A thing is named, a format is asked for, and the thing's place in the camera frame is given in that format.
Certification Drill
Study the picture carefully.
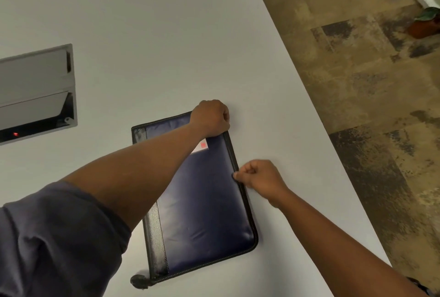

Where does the person's left hand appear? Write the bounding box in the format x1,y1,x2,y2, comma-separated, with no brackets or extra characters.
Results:
189,100,230,138

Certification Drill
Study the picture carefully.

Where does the person's right hand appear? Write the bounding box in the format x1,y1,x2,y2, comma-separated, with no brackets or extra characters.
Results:
233,159,291,209

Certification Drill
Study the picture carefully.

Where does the navy blue zip folder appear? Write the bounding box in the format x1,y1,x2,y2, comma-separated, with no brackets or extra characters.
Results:
131,111,259,290

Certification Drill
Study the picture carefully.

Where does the person's right forearm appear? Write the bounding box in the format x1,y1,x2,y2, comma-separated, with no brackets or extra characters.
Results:
275,188,430,297

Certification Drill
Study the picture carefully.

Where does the person's left forearm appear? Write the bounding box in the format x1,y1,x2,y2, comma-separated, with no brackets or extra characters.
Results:
60,122,212,234

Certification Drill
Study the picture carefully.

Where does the white label with red mark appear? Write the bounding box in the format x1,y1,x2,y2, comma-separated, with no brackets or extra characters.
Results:
190,139,210,155

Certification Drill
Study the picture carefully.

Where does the grey table power box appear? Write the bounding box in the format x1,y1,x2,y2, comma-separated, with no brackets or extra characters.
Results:
0,44,78,146

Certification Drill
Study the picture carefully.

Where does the grey shirt sleeve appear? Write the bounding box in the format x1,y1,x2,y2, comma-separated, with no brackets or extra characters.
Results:
0,181,133,297

